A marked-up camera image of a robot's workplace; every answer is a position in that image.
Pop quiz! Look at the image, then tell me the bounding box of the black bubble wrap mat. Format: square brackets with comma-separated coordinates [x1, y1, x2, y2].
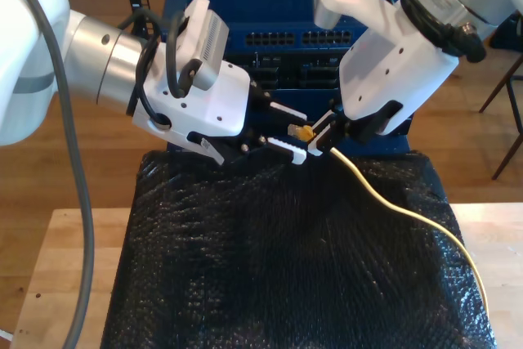
[100, 149, 498, 349]

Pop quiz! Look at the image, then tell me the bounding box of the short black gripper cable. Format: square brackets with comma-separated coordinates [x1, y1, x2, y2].
[382, 0, 488, 64]
[124, 7, 175, 132]

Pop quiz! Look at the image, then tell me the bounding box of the black rack server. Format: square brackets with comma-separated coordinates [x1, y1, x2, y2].
[240, 51, 348, 92]

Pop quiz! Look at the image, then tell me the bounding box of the yellow network cable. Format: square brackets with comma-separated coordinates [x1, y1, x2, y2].
[288, 123, 489, 313]

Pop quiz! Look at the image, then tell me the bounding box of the grey camera cable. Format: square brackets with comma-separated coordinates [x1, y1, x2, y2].
[165, 11, 203, 101]

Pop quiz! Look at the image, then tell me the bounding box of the dark rack base plate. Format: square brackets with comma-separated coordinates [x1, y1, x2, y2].
[165, 136, 412, 158]

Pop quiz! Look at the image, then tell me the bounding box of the long grey arm cable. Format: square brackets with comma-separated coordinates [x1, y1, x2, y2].
[2, 0, 96, 349]

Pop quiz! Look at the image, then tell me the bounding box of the black metal chair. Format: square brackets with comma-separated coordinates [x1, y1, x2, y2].
[478, 52, 523, 181]

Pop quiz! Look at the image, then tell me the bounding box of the person's leg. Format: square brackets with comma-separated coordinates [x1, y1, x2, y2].
[488, 13, 523, 51]

